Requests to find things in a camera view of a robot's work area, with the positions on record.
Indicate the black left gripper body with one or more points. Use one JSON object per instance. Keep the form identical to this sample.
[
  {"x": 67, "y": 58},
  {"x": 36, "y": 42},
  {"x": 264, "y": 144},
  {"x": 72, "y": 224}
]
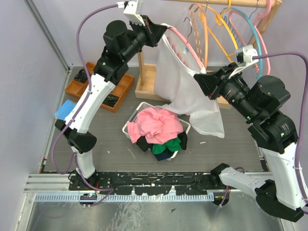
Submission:
[{"x": 144, "y": 33}]

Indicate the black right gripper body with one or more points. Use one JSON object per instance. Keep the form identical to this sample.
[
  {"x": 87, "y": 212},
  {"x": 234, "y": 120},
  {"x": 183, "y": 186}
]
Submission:
[{"x": 233, "y": 86}]

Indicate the pink hanger of white shirt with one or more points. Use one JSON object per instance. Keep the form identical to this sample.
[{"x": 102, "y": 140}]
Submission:
[{"x": 182, "y": 48}]

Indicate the white t shirt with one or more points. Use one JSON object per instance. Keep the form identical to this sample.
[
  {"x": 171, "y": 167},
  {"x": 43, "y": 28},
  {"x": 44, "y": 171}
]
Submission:
[{"x": 174, "y": 82}]

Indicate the orange plastic hanger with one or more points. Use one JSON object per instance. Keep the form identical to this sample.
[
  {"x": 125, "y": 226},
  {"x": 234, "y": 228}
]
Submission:
[{"x": 199, "y": 25}]

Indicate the yellow plastic hanger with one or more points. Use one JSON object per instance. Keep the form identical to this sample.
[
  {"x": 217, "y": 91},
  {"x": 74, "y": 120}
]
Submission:
[{"x": 220, "y": 22}]

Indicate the pink t shirt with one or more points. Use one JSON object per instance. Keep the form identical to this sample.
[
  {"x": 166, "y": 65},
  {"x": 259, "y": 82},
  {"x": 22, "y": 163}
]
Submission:
[{"x": 156, "y": 125}]

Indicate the green t shirt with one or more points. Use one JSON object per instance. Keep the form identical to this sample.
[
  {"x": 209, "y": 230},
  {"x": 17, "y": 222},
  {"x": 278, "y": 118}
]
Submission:
[{"x": 172, "y": 145}]

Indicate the light blue metal-hook hanger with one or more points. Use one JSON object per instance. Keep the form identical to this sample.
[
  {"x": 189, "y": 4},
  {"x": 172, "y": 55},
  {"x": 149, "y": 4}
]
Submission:
[{"x": 261, "y": 47}]

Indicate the pink plastic hanger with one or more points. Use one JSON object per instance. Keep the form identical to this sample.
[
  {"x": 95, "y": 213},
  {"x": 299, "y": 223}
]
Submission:
[{"x": 257, "y": 19}]

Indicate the navy blue t shirt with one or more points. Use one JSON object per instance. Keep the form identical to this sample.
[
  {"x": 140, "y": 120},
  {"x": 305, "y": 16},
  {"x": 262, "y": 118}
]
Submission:
[{"x": 166, "y": 154}]

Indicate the black t shirt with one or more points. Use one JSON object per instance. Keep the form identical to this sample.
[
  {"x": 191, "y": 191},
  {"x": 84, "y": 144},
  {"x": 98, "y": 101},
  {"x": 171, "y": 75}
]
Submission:
[{"x": 144, "y": 145}]

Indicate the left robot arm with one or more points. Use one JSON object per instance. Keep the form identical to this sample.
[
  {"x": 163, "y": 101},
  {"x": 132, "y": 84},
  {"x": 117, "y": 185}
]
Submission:
[{"x": 121, "y": 45}]

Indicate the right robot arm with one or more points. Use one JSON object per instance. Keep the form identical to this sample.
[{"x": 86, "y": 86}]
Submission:
[{"x": 274, "y": 132}]

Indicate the wooden clothes rack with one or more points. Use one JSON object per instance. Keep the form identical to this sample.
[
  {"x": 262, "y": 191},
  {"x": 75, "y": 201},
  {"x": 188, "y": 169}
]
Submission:
[{"x": 145, "y": 84}]

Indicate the white plastic basket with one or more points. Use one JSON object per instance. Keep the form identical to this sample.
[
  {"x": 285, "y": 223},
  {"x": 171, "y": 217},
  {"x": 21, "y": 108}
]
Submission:
[{"x": 143, "y": 105}]

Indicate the dark rolled sock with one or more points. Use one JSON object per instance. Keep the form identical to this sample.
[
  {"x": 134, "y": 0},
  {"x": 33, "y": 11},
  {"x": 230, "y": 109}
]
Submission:
[
  {"x": 81, "y": 76},
  {"x": 110, "y": 100}
]

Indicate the blue folded cloth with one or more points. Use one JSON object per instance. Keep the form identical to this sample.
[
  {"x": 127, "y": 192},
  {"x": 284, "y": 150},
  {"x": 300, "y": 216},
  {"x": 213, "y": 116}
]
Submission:
[{"x": 64, "y": 110}]

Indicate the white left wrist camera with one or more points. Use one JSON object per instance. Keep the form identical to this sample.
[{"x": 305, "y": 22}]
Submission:
[{"x": 132, "y": 11}]

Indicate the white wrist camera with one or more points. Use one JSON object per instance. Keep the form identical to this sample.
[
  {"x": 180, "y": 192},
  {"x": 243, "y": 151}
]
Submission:
[
  {"x": 244, "y": 56},
  {"x": 132, "y": 11}
]

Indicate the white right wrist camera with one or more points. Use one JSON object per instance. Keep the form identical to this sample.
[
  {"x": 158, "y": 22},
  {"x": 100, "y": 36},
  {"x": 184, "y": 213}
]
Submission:
[{"x": 244, "y": 56}]

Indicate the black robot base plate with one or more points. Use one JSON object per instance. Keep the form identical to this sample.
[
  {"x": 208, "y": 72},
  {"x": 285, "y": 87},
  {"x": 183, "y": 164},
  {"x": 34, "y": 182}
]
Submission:
[{"x": 155, "y": 183}]

